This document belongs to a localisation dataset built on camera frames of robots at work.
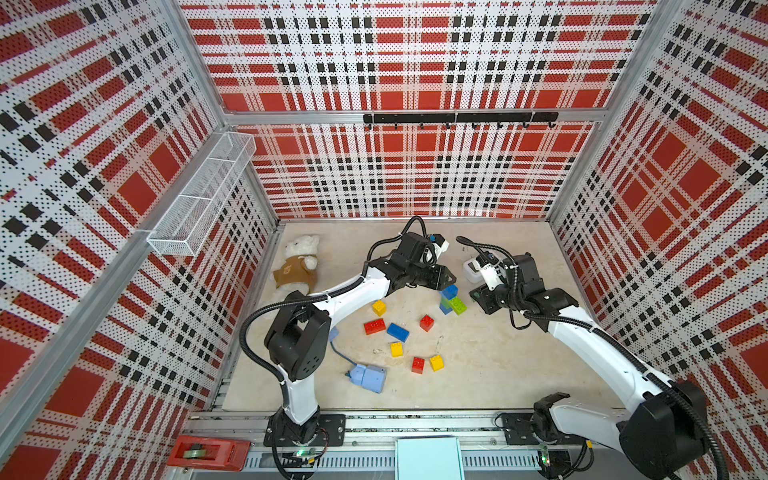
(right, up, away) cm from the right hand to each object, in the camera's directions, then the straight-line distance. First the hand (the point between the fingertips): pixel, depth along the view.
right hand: (481, 291), depth 82 cm
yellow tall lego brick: (-29, -7, +11) cm, 32 cm away
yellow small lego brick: (-12, -20, +1) cm, 24 cm away
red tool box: (-66, -34, -16) cm, 76 cm away
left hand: (-7, +4, +1) cm, 8 cm away
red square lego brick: (-18, -21, 0) cm, 27 cm away
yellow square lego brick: (-24, -18, +4) cm, 30 cm away
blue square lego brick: (-8, -1, +5) cm, 9 cm away
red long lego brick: (-30, -12, +9) cm, 34 cm away
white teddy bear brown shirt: (-55, +5, +12) cm, 57 cm away
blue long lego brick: (-23, -14, +8) cm, 28 cm away
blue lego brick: (-9, -6, +9) cm, 14 cm away
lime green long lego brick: (-5, -5, +6) cm, 9 cm away
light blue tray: (-16, -36, -15) cm, 42 cm away
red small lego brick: (-15, -11, +8) cm, 20 cm away
